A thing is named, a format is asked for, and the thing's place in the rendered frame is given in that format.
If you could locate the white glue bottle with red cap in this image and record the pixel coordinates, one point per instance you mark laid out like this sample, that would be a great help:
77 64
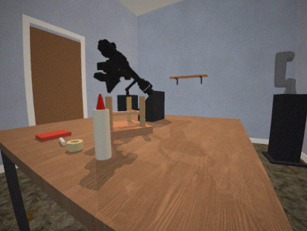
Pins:
101 130

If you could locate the red rectangular block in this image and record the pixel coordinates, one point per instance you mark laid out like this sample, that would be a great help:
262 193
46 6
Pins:
52 135

